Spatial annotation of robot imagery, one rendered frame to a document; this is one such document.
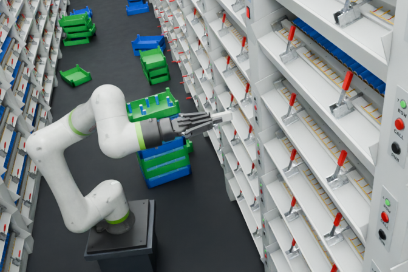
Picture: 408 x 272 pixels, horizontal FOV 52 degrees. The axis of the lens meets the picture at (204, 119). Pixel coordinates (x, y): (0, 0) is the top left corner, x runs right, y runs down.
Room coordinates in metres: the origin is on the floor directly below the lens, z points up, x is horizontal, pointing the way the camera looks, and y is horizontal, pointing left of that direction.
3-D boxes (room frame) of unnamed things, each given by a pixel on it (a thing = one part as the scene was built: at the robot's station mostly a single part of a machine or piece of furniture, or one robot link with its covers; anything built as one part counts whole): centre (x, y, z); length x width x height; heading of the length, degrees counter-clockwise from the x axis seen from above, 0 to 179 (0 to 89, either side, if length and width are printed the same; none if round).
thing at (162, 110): (2.17, 0.30, 0.52); 0.30 x 0.20 x 0.08; 107
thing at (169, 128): (1.12, 0.10, 1.04); 0.09 x 0.08 x 0.07; 98
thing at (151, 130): (1.11, 0.17, 1.04); 0.09 x 0.06 x 0.12; 8
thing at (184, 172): (2.17, 0.30, 0.04); 0.30 x 0.20 x 0.08; 107
